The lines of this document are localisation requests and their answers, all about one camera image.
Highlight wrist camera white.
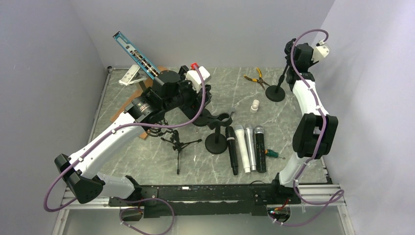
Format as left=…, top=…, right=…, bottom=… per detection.
left=312, top=40, right=331, bottom=63
left=185, top=63, right=211, bottom=93

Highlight white plastic pipe fitting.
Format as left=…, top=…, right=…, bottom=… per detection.
left=250, top=99, right=260, bottom=113

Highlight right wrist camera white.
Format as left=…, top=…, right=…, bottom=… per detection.
left=312, top=40, right=331, bottom=63

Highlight black round-base clip stand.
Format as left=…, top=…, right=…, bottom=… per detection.
left=205, top=113, right=232, bottom=155

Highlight blue network switch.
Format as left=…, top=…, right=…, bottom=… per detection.
left=113, top=31, right=160, bottom=79

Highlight metal switch stand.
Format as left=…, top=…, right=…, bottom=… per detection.
left=118, top=65, right=147, bottom=86

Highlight black tripod shock-mount stand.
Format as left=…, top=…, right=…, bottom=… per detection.
left=146, top=127, right=202, bottom=175

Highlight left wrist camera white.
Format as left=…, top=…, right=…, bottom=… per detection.
left=185, top=63, right=211, bottom=93

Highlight yellow pliers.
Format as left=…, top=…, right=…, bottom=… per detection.
left=243, top=67, right=270, bottom=91

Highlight green orange screwdriver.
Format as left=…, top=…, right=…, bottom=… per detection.
left=265, top=149, right=285, bottom=159

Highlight black stand for white microphone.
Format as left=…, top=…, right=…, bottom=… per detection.
left=192, top=109, right=212, bottom=127

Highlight white microphone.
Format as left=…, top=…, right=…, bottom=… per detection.
left=233, top=125, right=251, bottom=173

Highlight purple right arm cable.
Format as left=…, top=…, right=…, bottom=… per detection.
left=290, top=29, right=345, bottom=207

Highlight black handheld microphone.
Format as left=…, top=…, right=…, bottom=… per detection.
left=254, top=125, right=267, bottom=173

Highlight grey condenser microphone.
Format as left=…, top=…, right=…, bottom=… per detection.
left=245, top=124, right=256, bottom=171

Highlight black stand with shock mount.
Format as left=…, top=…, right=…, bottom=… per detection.
left=265, top=64, right=289, bottom=102

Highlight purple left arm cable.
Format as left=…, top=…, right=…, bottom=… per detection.
left=43, top=65, right=207, bottom=213

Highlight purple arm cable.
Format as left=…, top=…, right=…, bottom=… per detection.
left=290, top=29, right=345, bottom=207
left=43, top=65, right=207, bottom=213

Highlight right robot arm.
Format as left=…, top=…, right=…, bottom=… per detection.
left=269, top=39, right=339, bottom=203

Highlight black slim microphone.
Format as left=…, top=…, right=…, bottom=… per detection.
left=225, top=126, right=238, bottom=175

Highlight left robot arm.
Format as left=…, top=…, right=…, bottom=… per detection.
left=54, top=64, right=211, bottom=206

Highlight wooden board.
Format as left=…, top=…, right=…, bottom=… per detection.
left=110, top=78, right=153, bottom=122

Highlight black base frame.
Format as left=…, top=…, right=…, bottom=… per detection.
left=109, top=182, right=300, bottom=218

